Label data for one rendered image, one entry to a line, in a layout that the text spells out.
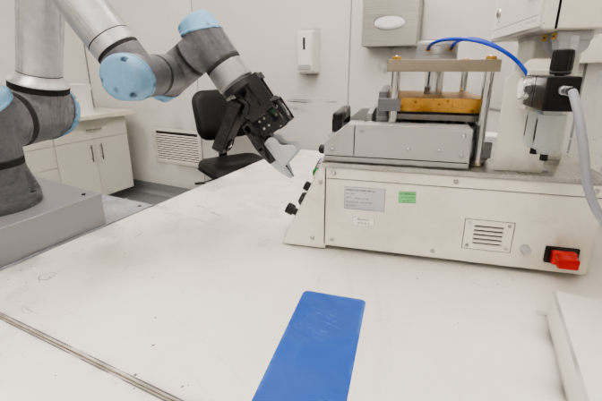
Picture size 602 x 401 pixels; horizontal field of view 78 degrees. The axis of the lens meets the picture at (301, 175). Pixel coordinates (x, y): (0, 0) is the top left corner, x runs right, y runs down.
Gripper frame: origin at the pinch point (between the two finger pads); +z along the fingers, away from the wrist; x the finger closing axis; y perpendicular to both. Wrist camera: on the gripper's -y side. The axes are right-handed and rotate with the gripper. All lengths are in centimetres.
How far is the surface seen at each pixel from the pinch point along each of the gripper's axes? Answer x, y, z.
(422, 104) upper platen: 1.6, 29.3, 2.7
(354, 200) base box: -5.2, 10.4, 10.6
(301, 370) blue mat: -35.3, 2.1, 18.1
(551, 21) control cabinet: -5, 50, 2
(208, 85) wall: 189, -91, -73
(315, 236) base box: -5.1, -0.2, 13.2
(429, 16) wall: 159, 56, -18
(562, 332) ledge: -25, 29, 33
